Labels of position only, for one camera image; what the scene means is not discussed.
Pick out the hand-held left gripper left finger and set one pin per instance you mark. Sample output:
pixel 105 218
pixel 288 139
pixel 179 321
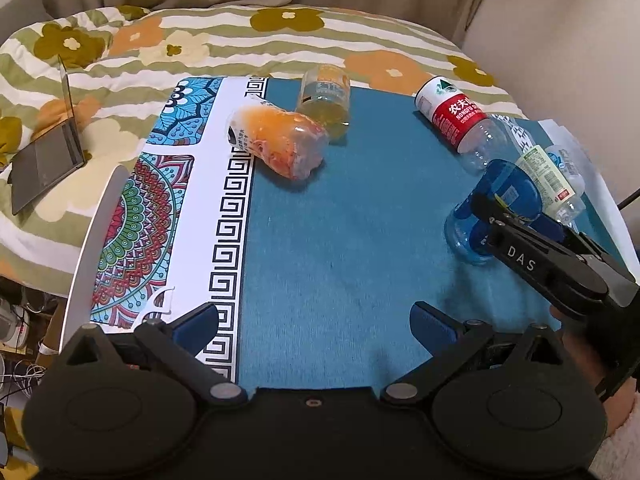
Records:
pixel 198 326

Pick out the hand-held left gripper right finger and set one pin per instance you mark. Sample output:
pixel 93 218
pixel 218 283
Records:
pixel 433 328

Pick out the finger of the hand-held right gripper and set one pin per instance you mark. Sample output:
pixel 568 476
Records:
pixel 520 260
pixel 565 240

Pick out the blue plastic bottle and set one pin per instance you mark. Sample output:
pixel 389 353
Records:
pixel 492 210

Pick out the person's right forearm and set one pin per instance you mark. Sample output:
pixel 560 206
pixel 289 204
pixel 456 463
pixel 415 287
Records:
pixel 620 435

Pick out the person's right hand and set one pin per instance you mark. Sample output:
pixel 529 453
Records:
pixel 565 336

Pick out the green label clear bottle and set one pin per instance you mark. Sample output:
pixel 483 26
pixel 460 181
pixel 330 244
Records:
pixel 547 177

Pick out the blue patterned table mat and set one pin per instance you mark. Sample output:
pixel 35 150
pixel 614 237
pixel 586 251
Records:
pixel 340 240

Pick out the red label water bottle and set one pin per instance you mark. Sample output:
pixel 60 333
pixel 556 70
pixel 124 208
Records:
pixel 460 120

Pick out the white appliance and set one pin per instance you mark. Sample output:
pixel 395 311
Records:
pixel 12 327

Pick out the orange plastic bottle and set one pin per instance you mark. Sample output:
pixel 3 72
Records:
pixel 280 142

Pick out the grey laptop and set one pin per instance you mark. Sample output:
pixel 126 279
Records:
pixel 47 152

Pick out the yellow plastic bottle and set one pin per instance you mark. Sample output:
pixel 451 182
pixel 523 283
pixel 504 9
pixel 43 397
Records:
pixel 325 102

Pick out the floral striped blanket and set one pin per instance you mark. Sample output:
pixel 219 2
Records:
pixel 150 55

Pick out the grey pillow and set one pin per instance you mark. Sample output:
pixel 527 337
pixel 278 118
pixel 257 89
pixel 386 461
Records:
pixel 22 12

